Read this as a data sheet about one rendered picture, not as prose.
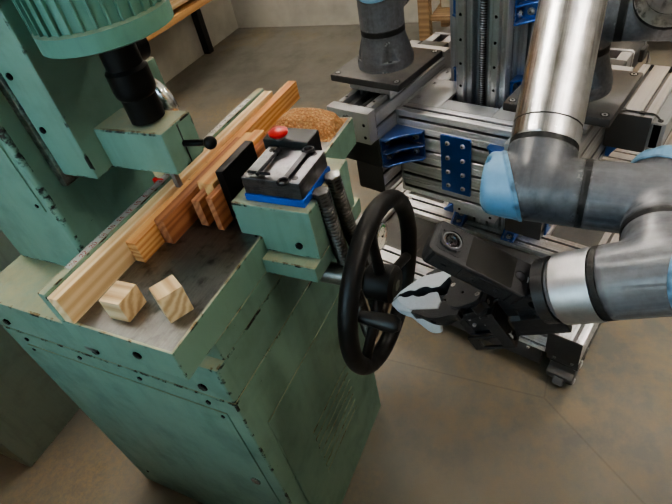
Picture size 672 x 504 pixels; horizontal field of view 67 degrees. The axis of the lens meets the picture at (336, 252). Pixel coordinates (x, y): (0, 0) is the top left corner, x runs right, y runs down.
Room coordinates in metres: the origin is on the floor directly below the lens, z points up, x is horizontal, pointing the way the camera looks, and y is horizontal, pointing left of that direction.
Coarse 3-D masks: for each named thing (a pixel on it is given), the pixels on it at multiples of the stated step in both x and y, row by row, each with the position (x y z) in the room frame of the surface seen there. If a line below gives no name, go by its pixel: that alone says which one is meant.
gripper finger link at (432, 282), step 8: (440, 272) 0.44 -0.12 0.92; (416, 280) 0.45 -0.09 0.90; (424, 280) 0.44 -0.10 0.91; (432, 280) 0.43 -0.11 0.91; (440, 280) 0.43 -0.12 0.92; (448, 280) 0.42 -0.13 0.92; (408, 288) 0.45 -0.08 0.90; (416, 288) 0.44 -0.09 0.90; (424, 288) 0.43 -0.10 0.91; (432, 288) 0.42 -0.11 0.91; (440, 288) 0.42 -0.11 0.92; (448, 288) 0.42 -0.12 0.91; (408, 296) 0.44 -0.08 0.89
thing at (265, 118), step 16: (272, 96) 1.02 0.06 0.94; (288, 96) 1.03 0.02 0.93; (256, 112) 0.96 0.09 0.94; (272, 112) 0.97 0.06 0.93; (240, 128) 0.91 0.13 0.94; (256, 128) 0.92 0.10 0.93; (224, 144) 0.86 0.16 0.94; (208, 160) 0.81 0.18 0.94; (192, 176) 0.77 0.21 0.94; (176, 192) 0.73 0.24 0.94; (160, 208) 0.70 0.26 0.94; (144, 224) 0.66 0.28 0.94; (128, 240) 0.63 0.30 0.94; (144, 240) 0.63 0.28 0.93; (160, 240) 0.65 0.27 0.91; (144, 256) 0.62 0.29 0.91
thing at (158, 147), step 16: (176, 112) 0.74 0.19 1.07; (96, 128) 0.75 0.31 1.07; (112, 128) 0.73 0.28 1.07; (128, 128) 0.72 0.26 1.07; (144, 128) 0.71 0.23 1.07; (160, 128) 0.70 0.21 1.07; (176, 128) 0.70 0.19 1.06; (192, 128) 0.73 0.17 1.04; (112, 144) 0.74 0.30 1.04; (128, 144) 0.72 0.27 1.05; (144, 144) 0.70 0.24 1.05; (160, 144) 0.68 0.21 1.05; (176, 144) 0.69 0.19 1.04; (112, 160) 0.75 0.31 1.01; (128, 160) 0.73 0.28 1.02; (144, 160) 0.71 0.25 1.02; (160, 160) 0.69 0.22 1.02; (176, 160) 0.68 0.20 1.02; (192, 160) 0.71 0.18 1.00
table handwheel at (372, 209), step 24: (384, 192) 0.60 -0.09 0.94; (384, 216) 0.56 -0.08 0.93; (408, 216) 0.64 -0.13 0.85; (360, 240) 0.50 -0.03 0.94; (408, 240) 0.65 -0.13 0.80; (336, 264) 0.60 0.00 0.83; (360, 264) 0.48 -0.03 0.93; (384, 264) 0.56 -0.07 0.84; (408, 264) 0.64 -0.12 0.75; (360, 288) 0.46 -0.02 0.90; (384, 288) 0.52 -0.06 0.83; (384, 336) 0.54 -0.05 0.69; (360, 360) 0.43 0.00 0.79; (384, 360) 0.49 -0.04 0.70
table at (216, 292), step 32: (352, 128) 0.92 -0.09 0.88; (192, 224) 0.69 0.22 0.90; (160, 256) 0.62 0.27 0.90; (192, 256) 0.61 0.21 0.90; (224, 256) 0.59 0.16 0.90; (256, 256) 0.59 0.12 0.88; (288, 256) 0.59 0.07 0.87; (192, 288) 0.54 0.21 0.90; (224, 288) 0.52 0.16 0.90; (96, 320) 0.52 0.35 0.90; (160, 320) 0.49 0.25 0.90; (192, 320) 0.47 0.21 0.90; (224, 320) 0.50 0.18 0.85; (128, 352) 0.47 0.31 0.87; (160, 352) 0.43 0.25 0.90; (192, 352) 0.45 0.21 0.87
